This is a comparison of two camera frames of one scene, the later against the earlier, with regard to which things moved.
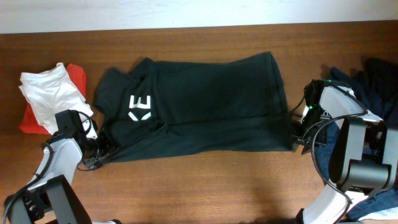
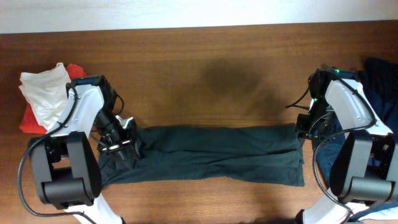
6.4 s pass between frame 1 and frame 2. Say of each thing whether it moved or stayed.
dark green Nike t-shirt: moved
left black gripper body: moved
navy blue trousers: stayed
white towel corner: stayed
